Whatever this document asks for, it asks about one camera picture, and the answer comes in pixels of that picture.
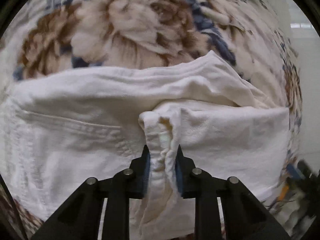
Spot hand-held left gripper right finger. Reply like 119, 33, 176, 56
175, 144, 292, 240

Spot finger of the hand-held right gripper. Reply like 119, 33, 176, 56
286, 160, 320, 205

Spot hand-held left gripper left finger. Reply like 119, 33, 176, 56
31, 144, 151, 240

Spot white pants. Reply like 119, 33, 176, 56
0, 50, 290, 240

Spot floral bed sheet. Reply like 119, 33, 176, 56
0, 0, 304, 240

